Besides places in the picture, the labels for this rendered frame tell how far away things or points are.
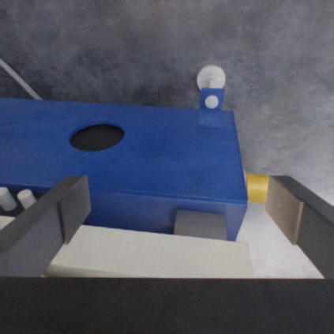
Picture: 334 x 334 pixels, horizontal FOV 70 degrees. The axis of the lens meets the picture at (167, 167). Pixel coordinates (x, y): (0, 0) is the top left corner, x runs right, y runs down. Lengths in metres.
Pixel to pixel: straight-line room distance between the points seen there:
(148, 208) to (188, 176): 0.11
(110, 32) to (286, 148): 0.82
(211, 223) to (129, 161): 0.24
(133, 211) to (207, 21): 0.63
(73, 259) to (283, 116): 0.89
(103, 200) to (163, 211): 0.13
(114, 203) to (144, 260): 0.19
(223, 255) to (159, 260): 0.09
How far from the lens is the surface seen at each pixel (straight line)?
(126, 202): 0.52
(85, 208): 0.17
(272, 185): 0.16
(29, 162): 0.65
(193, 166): 0.56
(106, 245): 0.39
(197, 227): 0.48
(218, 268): 0.37
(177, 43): 0.90
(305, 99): 1.04
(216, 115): 0.75
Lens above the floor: 0.88
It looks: 48 degrees down
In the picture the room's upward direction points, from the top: 169 degrees counter-clockwise
